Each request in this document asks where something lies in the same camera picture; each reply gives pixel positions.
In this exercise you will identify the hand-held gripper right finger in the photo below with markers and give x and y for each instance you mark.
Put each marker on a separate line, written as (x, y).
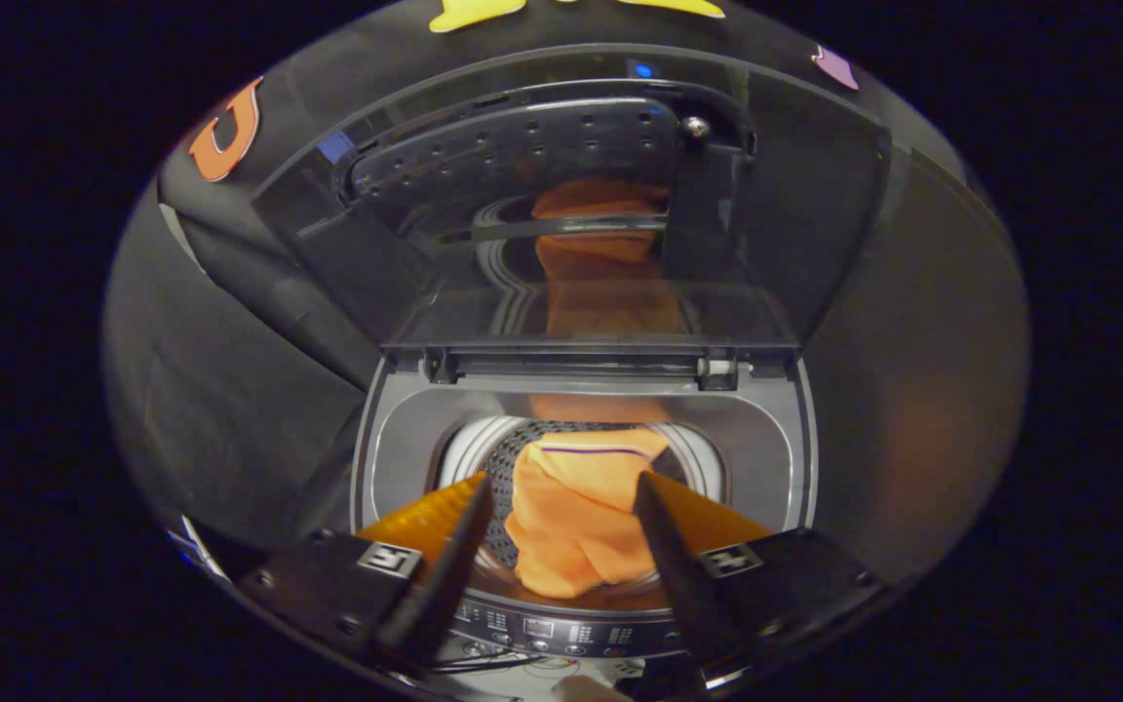
(678, 575)

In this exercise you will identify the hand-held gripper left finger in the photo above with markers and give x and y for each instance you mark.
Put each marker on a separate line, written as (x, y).
(445, 575)

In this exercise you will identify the orange polo shirt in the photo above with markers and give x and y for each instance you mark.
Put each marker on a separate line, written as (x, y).
(571, 517)

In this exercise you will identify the dark glass washing machine lid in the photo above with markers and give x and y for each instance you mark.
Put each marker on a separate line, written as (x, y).
(776, 234)

